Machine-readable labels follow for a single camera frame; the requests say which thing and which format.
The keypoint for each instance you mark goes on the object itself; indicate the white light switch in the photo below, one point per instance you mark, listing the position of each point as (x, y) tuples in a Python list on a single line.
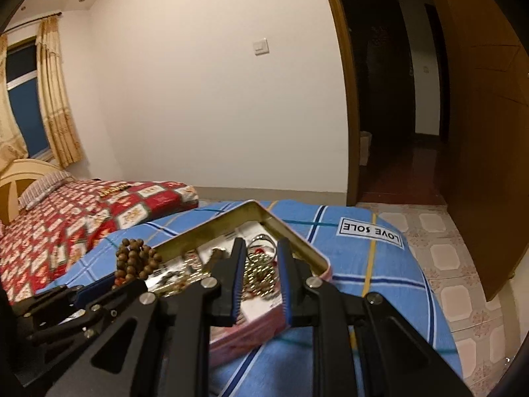
[(261, 46)]

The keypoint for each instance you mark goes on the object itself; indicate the striped pillow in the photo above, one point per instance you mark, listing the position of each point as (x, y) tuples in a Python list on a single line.
[(41, 186)]

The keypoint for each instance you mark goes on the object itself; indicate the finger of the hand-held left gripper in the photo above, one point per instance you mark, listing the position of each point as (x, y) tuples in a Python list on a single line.
[(95, 318), (93, 292)]

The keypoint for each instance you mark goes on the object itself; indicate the blue plaid cloth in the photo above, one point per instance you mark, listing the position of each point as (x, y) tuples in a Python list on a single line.
[(372, 273)]

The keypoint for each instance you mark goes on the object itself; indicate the pink tin box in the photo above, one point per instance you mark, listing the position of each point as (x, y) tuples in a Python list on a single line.
[(260, 326)]

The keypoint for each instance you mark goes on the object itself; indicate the wooden door frame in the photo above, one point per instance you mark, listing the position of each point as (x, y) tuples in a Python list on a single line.
[(351, 132)]

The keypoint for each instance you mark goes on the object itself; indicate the wooden headboard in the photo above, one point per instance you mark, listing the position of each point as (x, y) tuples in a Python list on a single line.
[(12, 190)]

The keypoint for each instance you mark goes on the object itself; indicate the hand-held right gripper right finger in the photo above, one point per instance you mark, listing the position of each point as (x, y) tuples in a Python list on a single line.
[(286, 293)]

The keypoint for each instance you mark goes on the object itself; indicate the brown wooden door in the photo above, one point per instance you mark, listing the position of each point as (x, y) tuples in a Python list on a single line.
[(487, 153)]

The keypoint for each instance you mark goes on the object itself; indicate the window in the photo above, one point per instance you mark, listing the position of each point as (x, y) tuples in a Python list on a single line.
[(27, 111)]

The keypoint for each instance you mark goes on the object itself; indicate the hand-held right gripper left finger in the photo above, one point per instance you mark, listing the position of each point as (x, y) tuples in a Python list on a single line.
[(239, 293)]

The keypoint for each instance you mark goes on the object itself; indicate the red patterned bed blanket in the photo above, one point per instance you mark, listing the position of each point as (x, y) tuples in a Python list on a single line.
[(53, 231)]

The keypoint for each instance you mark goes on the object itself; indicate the dark hallway door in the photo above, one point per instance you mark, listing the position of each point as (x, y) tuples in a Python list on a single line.
[(380, 70)]

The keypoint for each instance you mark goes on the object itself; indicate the dark gold item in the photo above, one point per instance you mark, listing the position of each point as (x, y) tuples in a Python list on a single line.
[(112, 191)]

